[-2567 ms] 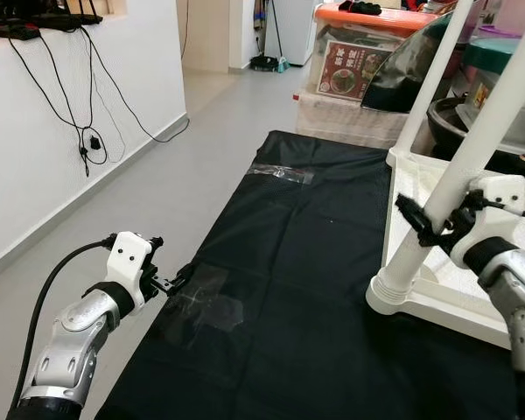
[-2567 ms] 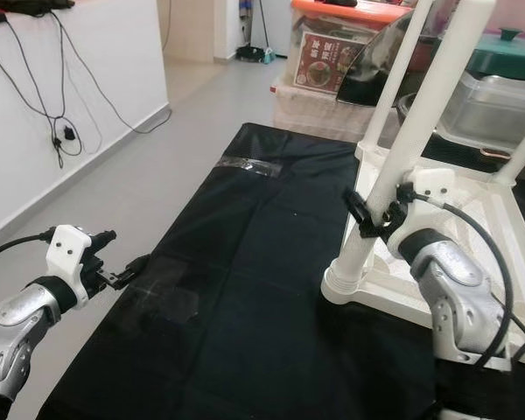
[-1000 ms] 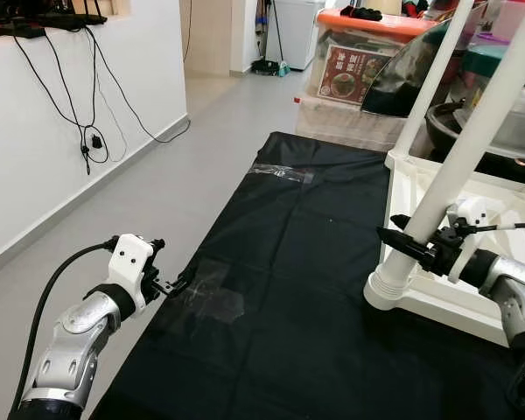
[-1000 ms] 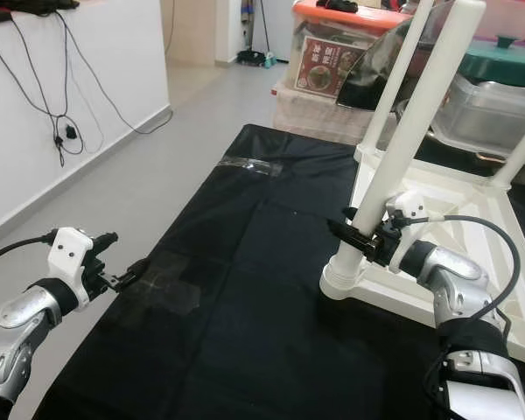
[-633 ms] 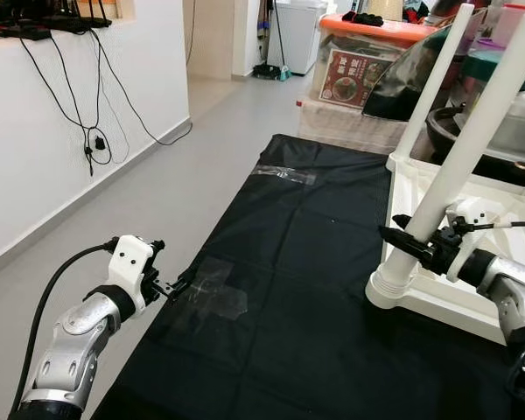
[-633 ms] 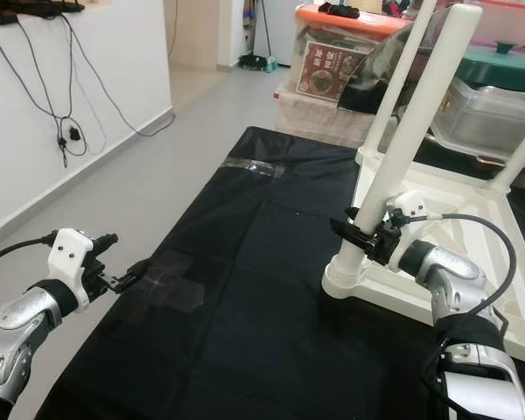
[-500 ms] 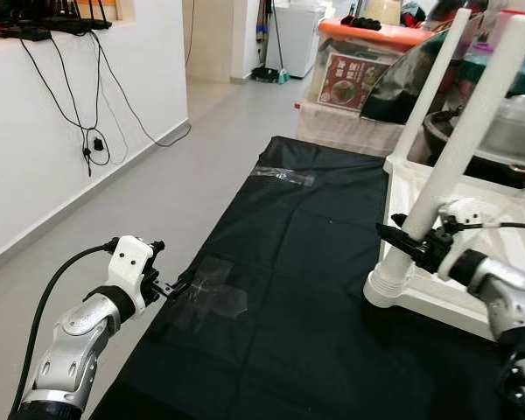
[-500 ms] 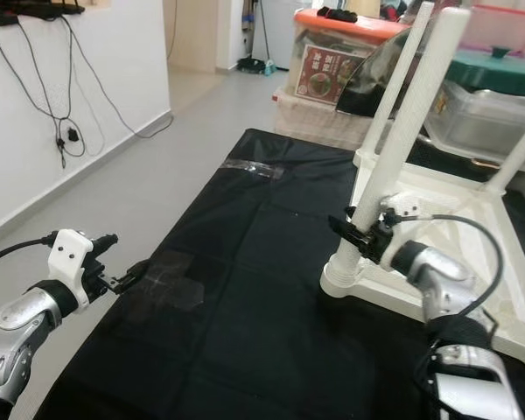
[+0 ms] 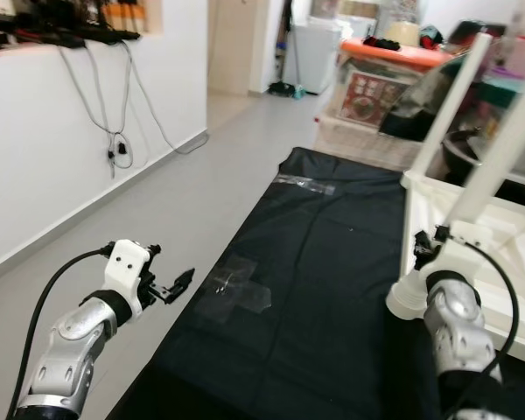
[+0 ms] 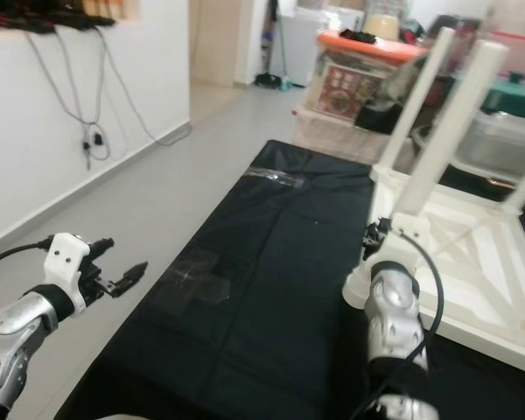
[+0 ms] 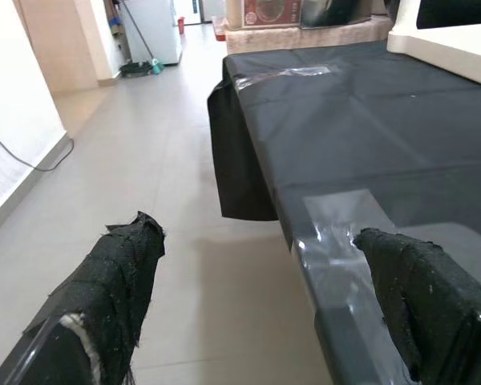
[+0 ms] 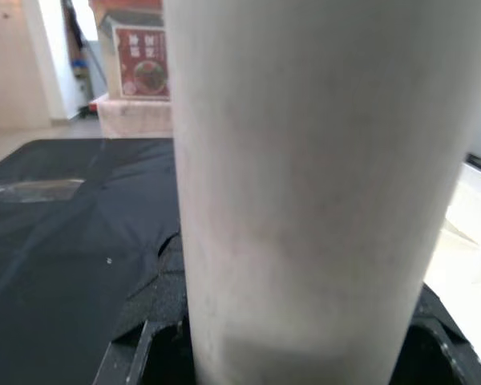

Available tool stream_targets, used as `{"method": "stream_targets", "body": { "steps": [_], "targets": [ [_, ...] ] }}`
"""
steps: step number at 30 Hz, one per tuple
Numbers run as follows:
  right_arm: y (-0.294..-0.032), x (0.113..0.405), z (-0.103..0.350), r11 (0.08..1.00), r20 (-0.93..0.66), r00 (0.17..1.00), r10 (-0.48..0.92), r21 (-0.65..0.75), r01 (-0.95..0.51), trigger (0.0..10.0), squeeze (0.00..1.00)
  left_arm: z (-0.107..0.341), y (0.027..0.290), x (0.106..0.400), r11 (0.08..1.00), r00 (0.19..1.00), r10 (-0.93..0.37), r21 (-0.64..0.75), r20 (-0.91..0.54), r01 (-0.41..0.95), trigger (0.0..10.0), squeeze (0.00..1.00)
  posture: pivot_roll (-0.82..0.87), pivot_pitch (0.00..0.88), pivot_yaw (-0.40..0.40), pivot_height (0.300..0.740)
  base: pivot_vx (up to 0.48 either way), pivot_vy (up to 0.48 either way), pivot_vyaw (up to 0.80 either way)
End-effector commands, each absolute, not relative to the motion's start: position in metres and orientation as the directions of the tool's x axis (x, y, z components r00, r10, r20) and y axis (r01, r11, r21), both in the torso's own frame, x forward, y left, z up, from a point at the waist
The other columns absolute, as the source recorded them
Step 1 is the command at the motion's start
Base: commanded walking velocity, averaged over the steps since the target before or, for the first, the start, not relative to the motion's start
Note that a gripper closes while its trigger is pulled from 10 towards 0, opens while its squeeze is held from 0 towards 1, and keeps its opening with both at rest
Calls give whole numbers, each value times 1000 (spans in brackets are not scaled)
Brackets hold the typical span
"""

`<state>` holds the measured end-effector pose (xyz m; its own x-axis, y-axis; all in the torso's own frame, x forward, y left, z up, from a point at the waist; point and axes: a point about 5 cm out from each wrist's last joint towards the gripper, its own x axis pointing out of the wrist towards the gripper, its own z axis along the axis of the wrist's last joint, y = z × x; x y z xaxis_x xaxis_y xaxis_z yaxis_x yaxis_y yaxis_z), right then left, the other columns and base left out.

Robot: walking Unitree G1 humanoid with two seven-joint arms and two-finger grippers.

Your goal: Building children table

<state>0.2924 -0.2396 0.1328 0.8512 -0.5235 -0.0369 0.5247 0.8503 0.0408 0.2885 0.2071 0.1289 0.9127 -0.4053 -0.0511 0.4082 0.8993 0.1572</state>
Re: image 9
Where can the white plastic children table top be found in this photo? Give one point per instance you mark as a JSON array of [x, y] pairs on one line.
[[516, 297]]

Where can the white plastic table leg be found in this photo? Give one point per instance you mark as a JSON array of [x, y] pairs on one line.
[[503, 149], [451, 105]]

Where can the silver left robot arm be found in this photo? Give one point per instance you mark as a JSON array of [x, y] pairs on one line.
[[70, 341]]

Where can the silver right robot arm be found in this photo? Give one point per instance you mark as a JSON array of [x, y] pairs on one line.
[[459, 332]]

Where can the black wok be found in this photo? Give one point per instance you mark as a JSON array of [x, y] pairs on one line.
[[464, 153]]

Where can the black power adapter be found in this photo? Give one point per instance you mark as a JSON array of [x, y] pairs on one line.
[[115, 157]]

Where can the black tablecloth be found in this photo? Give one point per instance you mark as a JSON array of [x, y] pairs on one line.
[[332, 297]]

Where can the clear tape strip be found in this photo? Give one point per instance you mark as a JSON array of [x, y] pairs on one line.
[[306, 185]]

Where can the black plastic bag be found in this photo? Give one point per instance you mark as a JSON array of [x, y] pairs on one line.
[[416, 109]]

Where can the small black cloth bundle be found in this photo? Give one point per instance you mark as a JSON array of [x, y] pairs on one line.
[[382, 43]]

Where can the black floor mop head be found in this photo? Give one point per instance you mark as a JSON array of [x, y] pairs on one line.
[[286, 90]]

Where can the beige round bowl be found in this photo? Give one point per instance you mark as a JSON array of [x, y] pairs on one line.
[[402, 35]]

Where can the white refrigerator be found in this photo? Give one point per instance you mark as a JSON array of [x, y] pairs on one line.
[[317, 52]]

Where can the black wifi router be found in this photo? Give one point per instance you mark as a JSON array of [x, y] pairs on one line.
[[61, 33]]

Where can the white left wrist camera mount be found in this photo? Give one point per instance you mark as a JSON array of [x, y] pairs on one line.
[[127, 262]]

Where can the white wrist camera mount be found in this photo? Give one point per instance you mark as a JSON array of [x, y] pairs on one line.
[[464, 249], [127, 262]]

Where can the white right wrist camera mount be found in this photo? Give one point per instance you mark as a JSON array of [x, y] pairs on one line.
[[464, 249]]

